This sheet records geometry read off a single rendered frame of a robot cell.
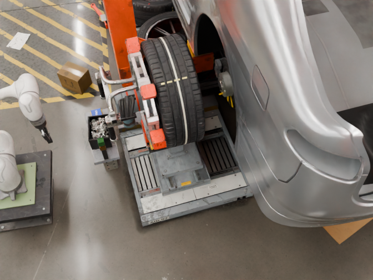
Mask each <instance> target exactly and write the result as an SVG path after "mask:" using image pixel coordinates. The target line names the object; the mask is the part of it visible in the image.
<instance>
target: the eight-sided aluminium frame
mask: <svg viewBox="0 0 373 280"><path fill-rule="evenodd" d="M128 61H129V65H130V71H131V75H133V69H132V68H134V72H135V75H136V78H137V83H138V87H139V90H140V86H143V85H147V84H150V79H149V76H148V75H147V71H146V69H145V65H144V62H143V59H142V54H141V52H136V53H131V54H128ZM140 66H141V68H142V71H143V76H144V77H142V78H141V77H140V75H139V72H138V68H139V67H140ZM131 77H132V76H131ZM142 101H143V100H142ZM150 103H151V106H152V111H153V113H152V114H150V110H149V107H148V106H147V102H146V100H144V101H143V106H144V110H143V111H139V112H140V116H141V117H142V121H143V124H144V128H145V132H146V135H147V139H148V140H149V142H150V145H152V142H151V140H150V133H149V132H150V131H153V130H156V129H160V128H159V118H158V114H157V110H156V107H155V103H154V98H152V99H150ZM144 115H145V116H144ZM145 117H146V120H147V122H146V120H145ZM147 125H148V126H147ZM154 125H155V127H154Z"/></svg>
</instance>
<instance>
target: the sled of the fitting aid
mask: <svg viewBox="0 0 373 280"><path fill-rule="evenodd" d="M195 145H196V147H197V150H198V152H199V155H200V158H201V161H202V164H203V168H201V169H197V170H194V171H190V172H186V173H182V174H178V175H175V176H171V177H167V178H163V177H162V174H161V171H160V168H159V164H158V161H157V157H156V155H155V152H153V153H150V155H151V157H152V161H153V164H154V168H155V172H156V175H157V179H158V182H159V185H160V189H161V192H162V196H166V195H169V194H173V193H177V192H181V191H185V190H187V189H192V188H195V187H200V186H203V185H206V184H210V181H211V178H210V175H209V172H208V169H207V167H206V164H205V162H204V158H203V156H202V153H201V151H200V148H199V145H198V143H197V141H196V142H195Z"/></svg>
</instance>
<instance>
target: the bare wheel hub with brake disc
mask: <svg viewBox="0 0 373 280"><path fill-rule="evenodd" d="M221 62H222V64H223V72H222V73H219V75H218V82H219V81H220V80H221V81H222V83H223V86H224V90H223V91H221V90H220V91H221V93H223V94H222V95H223V96H224V97H226V98H227V96H229V100H228V103H229V104H230V106H231V99H230V96H231V98H232V102H233V107H232V106H231V107H232V108H233V109H235V99H234V91H233V85H232V81H231V75H230V71H229V66H228V61H227V58H223V59H222V60H221Z"/></svg>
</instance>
